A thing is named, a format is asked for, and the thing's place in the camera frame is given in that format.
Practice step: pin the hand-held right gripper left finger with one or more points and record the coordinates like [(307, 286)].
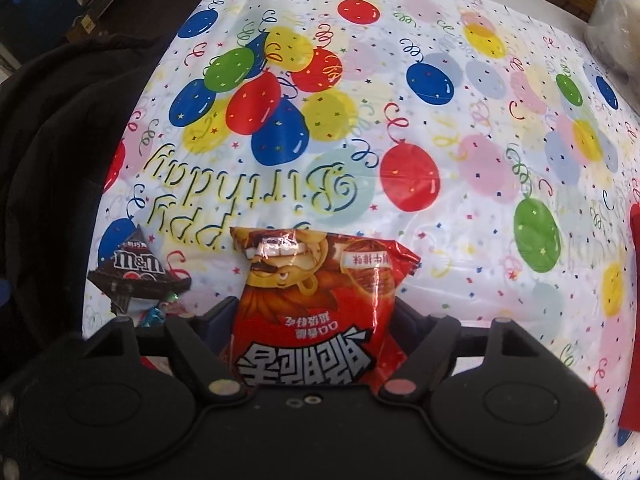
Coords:
[(195, 345)]

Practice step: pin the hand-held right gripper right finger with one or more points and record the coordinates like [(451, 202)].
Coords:
[(425, 345)]

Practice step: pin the red snack bag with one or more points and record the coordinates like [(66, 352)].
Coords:
[(310, 310)]

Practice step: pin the small teal wrapped candy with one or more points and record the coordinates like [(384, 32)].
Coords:
[(152, 317)]

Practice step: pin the dark brown candy bag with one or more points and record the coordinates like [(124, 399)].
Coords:
[(135, 275)]

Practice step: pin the red cardboard box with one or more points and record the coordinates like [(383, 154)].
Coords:
[(631, 320)]

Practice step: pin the balloon print tablecloth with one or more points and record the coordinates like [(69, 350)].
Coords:
[(400, 135)]

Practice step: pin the black jacket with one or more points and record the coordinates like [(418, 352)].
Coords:
[(45, 185)]

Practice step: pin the clear plastic bag of crackers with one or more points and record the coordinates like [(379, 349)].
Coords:
[(617, 25)]

